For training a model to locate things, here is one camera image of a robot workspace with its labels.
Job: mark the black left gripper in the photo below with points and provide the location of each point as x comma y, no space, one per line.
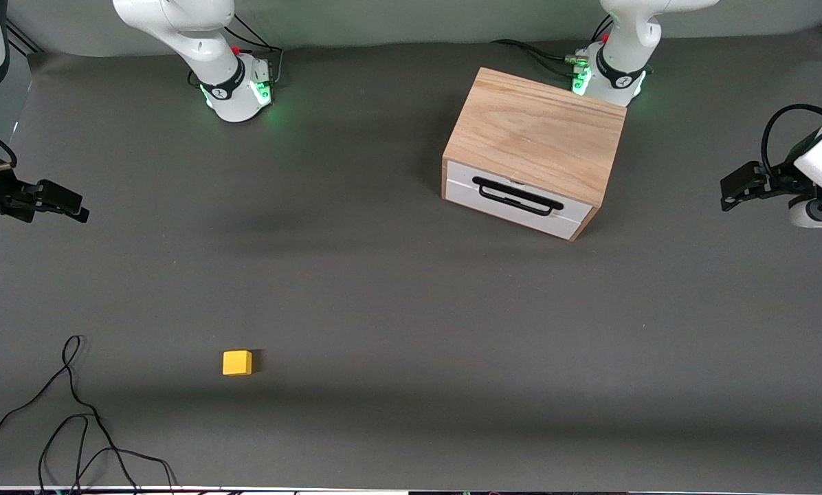
787,180

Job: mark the yellow cube block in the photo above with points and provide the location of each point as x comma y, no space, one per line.
237,363

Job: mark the white-fronted wooden drawer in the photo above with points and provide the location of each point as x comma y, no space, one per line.
466,189

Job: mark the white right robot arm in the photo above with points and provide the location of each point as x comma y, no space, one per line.
198,48

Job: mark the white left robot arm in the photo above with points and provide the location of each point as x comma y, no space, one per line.
624,41

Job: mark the light wooden drawer cabinet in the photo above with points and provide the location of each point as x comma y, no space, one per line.
535,130

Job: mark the dark grey table mat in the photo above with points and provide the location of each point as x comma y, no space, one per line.
383,309

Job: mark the aluminium frame rail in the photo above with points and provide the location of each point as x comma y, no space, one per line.
23,38

